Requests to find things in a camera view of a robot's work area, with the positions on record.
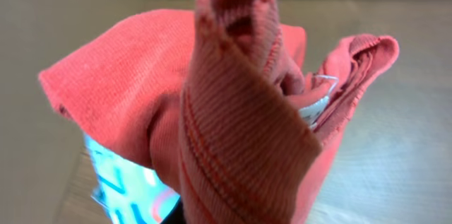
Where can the light blue folded t-shirt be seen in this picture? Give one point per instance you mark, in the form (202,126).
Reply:
(129,193)

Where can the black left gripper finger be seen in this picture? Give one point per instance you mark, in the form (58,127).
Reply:
(176,216)

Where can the red printed t-shirt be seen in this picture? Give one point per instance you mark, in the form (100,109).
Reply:
(214,100)

